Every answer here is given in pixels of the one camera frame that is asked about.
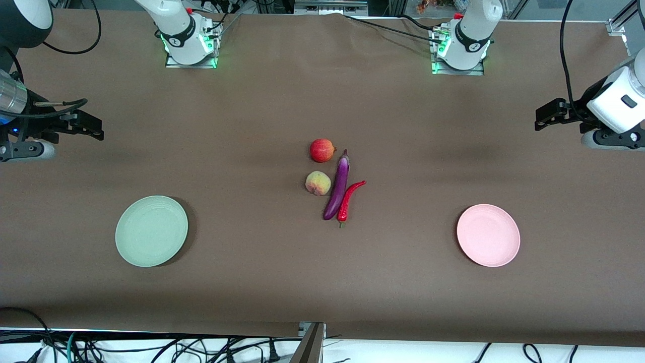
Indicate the silver aluminium frame beam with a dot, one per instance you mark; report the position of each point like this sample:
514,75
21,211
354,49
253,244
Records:
330,7

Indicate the aluminium camera post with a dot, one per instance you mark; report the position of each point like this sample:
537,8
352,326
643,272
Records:
312,345

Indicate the red chili pepper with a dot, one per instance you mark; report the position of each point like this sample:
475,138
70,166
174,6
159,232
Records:
345,206

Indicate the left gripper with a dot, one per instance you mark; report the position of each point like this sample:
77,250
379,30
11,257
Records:
565,113

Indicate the yellow pink peach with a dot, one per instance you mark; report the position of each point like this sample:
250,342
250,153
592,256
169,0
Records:
317,183

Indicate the green round plate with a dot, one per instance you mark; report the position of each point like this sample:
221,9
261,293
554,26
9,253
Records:
151,231

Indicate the purple eggplant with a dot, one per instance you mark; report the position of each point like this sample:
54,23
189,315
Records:
338,186

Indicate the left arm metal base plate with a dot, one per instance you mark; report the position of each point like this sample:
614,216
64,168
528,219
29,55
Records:
438,72

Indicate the aluminium corner profile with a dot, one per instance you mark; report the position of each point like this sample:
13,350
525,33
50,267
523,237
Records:
616,26

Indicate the red pomegranate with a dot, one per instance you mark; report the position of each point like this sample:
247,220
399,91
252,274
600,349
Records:
321,150

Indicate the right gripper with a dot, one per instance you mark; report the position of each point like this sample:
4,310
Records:
38,126

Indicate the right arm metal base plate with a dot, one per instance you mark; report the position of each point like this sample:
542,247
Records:
171,64

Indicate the brown table cover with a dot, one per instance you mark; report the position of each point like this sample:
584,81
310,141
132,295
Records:
322,282

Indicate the pink round plate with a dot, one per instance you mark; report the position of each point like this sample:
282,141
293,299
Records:
488,235

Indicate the black power plug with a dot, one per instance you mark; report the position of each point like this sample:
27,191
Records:
273,355

